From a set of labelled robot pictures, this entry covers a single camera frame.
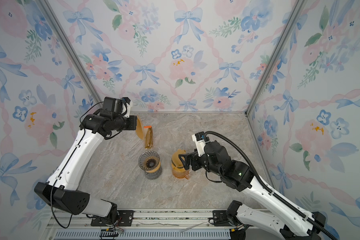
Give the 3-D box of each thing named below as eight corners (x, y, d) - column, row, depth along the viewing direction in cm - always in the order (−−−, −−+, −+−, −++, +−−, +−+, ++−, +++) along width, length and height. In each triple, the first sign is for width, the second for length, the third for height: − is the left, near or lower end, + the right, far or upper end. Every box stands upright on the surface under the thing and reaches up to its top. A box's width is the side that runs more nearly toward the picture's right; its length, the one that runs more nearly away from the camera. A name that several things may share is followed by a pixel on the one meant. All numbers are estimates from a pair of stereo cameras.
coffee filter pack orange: (147, 149, 101) (144, 141, 93) (146, 135, 109) (144, 126, 101) (154, 148, 102) (152, 140, 94) (153, 134, 109) (151, 125, 101)
